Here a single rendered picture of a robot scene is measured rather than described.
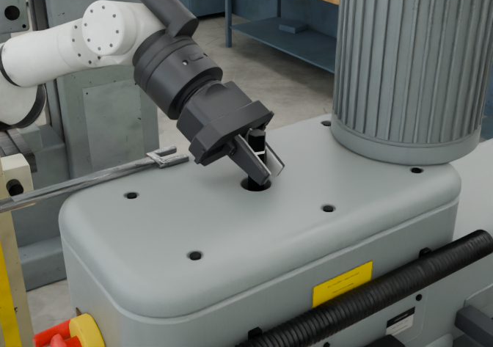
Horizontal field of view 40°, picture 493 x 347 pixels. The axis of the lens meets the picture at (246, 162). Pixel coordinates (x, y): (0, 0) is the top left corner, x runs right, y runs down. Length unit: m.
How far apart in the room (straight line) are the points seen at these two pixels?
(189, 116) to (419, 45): 0.28
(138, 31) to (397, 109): 0.33
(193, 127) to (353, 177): 0.21
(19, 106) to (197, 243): 0.42
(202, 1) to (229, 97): 7.46
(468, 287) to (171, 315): 0.53
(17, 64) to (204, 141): 0.32
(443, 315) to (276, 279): 0.39
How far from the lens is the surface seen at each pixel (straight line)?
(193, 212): 0.76
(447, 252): 0.88
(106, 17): 0.83
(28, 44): 0.96
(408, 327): 0.96
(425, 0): 0.81
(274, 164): 0.80
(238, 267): 0.68
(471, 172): 1.17
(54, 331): 0.91
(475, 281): 1.06
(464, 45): 0.84
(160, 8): 0.84
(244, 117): 0.79
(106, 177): 0.83
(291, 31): 7.10
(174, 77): 0.80
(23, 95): 1.02
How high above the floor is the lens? 2.29
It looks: 28 degrees down
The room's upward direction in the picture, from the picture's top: straight up
